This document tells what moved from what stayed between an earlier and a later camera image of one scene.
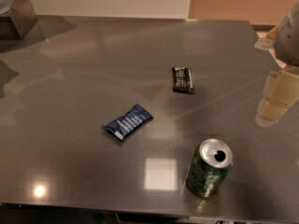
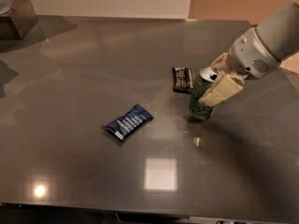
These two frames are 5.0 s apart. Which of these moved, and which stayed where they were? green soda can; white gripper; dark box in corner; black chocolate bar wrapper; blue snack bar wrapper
Moved: green soda can; white gripper
Stayed: black chocolate bar wrapper; blue snack bar wrapper; dark box in corner
